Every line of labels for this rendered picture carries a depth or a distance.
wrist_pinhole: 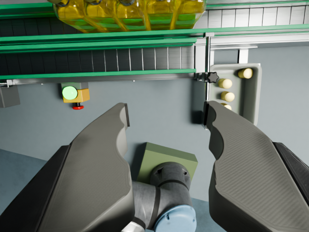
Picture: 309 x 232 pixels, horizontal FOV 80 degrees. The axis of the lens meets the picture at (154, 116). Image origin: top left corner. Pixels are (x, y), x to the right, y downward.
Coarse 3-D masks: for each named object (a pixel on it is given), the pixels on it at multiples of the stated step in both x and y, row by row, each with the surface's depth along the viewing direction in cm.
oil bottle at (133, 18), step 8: (136, 0) 33; (144, 0) 36; (120, 8) 34; (128, 8) 34; (136, 8) 34; (144, 8) 36; (120, 16) 35; (128, 16) 35; (136, 16) 35; (144, 16) 36; (128, 24) 40; (136, 24) 41; (144, 24) 41
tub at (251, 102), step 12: (228, 72) 66; (216, 84) 67; (240, 84) 67; (252, 84) 63; (216, 96) 68; (240, 96) 68; (252, 96) 63; (240, 108) 69; (252, 108) 63; (252, 120) 64
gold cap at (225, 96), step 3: (222, 93) 67; (225, 93) 64; (228, 93) 64; (231, 93) 64; (222, 96) 66; (225, 96) 64; (228, 96) 64; (231, 96) 64; (234, 96) 64; (222, 99) 68; (225, 99) 64; (228, 99) 64; (231, 99) 64
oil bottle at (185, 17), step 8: (176, 0) 35; (184, 0) 33; (192, 0) 33; (200, 0) 33; (176, 8) 35; (184, 8) 34; (192, 8) 34; (200, 8) 34; (176, 16) 38; (184, 16) 37; (192, 16) 37; (200, 16) 38; (176, 24) 43; (184, 24) 43; (192, 24) 44
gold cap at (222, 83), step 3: (222, 78) 67; (219, 81) 66; (222, 81) 63; (225, 81) 63; (228, 81) 63; (231, 81) 63; (219, 84) 66; (222, 84) 63; (225, 84) 63; (228, 84) 63; (231, 84) 63; (222, 87) 65; (225, 87) 63; (228, 87) 63
